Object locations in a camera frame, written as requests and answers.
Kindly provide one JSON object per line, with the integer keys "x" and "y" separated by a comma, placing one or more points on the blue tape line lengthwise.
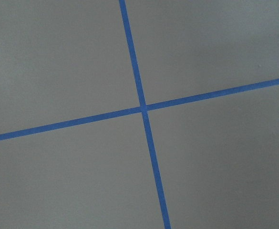
{"x": 145, "y": 116}

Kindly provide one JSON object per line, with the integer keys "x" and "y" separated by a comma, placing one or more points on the blue tape line crosswise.
{"x": 135, "y": 110}

